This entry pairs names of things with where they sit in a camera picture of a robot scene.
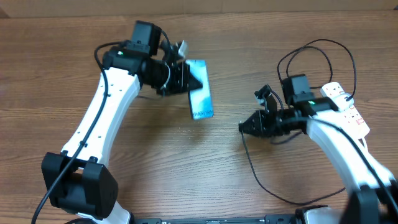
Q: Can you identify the blue Samsung smartphone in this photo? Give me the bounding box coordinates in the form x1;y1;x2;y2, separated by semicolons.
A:
186;60;214;120

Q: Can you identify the white power strip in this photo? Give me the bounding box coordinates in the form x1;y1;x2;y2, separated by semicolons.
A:
320;82;370;139

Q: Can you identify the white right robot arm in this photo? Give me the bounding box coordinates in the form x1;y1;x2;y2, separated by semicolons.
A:
239;74;397;223

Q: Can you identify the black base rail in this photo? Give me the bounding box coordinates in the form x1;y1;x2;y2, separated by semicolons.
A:
134;214;297;224

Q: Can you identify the white charger plug adapter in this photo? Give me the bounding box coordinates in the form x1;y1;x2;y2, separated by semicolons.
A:
331;93;354;111

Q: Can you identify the black charging cable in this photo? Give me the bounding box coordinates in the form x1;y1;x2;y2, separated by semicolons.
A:
241;39;358;206

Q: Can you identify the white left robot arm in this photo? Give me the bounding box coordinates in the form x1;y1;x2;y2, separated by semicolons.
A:
41;21;203;223

